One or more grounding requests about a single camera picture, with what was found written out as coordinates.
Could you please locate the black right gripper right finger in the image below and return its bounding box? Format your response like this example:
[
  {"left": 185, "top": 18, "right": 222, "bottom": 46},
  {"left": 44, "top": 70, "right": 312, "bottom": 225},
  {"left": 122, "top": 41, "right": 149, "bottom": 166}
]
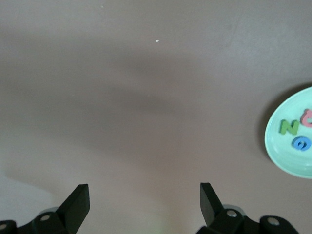
[{"left": 196, "top": 182, "right": 303, "bottom": 234}]

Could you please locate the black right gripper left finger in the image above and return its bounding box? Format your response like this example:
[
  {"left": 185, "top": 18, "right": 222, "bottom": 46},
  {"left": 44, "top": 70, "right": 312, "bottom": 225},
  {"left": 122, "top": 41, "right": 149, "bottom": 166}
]
[{"left": 0, "top": 184, "right": 90, "bottom": 234}]

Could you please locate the blue foam letter G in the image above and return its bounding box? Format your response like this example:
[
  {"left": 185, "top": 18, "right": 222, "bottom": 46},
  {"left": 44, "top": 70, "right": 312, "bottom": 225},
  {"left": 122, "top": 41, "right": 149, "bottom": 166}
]
[{"left": 293, "top": 136, "right": 312, "bottom": 152}]

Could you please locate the green foam letter N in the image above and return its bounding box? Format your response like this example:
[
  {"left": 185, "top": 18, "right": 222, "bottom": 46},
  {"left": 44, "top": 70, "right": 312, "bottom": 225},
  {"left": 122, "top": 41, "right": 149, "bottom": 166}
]
[{"left": 279, "top": 118, "right": 299, "bottom": 136}]

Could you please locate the pink-red foam letter Q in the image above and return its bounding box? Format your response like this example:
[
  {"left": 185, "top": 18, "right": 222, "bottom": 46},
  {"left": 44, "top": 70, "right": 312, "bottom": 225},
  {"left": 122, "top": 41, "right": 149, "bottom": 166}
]
[{"left": 299, "top": 109, "right": 312, "bottom": 128}]

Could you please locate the light green plate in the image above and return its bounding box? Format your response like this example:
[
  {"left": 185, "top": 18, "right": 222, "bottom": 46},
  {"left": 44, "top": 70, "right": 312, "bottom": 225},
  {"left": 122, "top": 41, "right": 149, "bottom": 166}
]
[{"left": 264, "top": 85, "right": 312, "bottom": 180}]

